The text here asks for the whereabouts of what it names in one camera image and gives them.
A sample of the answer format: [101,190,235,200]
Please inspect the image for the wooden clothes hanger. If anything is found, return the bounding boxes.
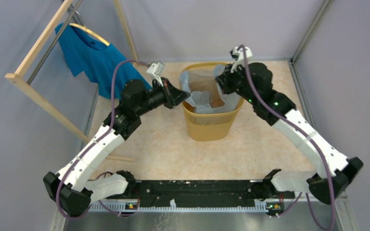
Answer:
[69,23,110,46]

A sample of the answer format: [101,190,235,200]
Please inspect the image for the aluminium frame rail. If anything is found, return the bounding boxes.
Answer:
[86,180,348,214]

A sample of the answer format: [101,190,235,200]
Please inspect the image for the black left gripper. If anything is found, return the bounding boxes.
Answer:
[135,77,191,116]

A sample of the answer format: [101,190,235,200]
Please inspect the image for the yellow mesh trash bin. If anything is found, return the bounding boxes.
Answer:
[181,62,243,141]

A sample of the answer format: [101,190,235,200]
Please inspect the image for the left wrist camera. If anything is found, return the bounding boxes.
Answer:
[146,62,165,86]

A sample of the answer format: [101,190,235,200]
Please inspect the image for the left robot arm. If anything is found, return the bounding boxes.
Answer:
[43,77,190,219]

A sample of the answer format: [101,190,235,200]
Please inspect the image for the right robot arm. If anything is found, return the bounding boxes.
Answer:
[215,63,363,205]

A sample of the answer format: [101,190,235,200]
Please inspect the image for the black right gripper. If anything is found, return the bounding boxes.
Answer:
[215,62,258,106]

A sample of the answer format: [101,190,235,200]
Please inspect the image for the wooden clothes rack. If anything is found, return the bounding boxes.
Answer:
[5,0,159,163]

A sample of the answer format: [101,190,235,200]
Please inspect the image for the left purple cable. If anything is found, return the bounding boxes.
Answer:
[55,59,150,220]

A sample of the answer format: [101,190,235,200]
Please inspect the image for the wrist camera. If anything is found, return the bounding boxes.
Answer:
[146,62,165,86]
[230,44,254,73]

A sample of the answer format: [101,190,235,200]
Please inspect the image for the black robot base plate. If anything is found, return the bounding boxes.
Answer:
[128,180,295,208]

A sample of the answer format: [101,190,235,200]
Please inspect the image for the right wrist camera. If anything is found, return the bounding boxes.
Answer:
[230,44,254,73]

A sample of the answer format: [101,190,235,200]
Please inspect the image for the blue t-shirt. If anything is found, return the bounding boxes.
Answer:
[54,23,152,100]

